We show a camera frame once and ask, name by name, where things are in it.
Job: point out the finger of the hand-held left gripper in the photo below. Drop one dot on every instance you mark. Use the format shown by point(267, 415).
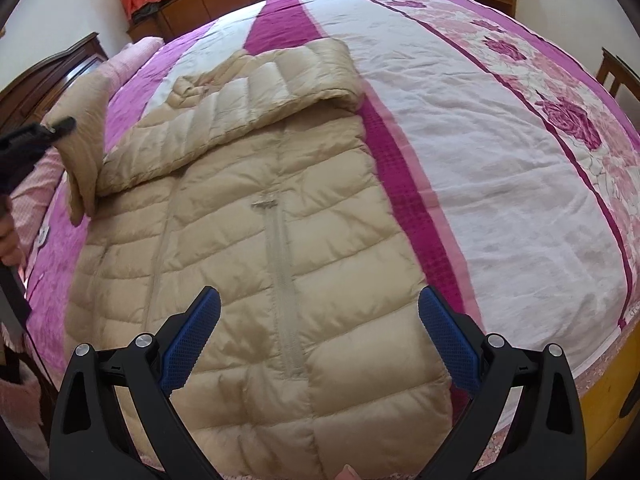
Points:
point(61, 125)

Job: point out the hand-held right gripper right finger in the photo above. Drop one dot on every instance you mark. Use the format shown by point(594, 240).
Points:
point(442, 332)

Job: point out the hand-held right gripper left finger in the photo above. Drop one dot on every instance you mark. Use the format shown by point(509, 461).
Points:
point(197, 330)

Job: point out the beige down jacket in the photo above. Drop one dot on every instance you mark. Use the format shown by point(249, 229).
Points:
point(225, 260)

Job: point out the person's left hand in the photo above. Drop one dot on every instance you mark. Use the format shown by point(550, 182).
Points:
point(7, 240)

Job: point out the person's right hand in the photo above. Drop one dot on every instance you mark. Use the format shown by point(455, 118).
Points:
point(346, 474)

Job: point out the dark wooden headboard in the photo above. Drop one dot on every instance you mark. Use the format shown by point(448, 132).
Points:
point(45, 75)

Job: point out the white blanket controller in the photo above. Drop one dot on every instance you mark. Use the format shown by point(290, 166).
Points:
point(44, 234)

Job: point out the pink checkered pillow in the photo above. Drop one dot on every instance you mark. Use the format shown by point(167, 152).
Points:
point(137, 57)

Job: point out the pink floral bed sheet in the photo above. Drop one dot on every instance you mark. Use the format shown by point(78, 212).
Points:
point(597, 360)

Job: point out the person's pink knitted clothing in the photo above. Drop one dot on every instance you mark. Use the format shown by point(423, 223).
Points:
point(17, 400)

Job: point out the pink and white floral bedspread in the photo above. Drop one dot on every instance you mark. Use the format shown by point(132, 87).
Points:
point(475, 135)

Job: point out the wooden chair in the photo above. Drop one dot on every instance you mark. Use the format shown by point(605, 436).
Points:
point(617, 77)

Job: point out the wooden bed frame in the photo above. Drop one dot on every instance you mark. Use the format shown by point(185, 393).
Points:
point(610, 400)

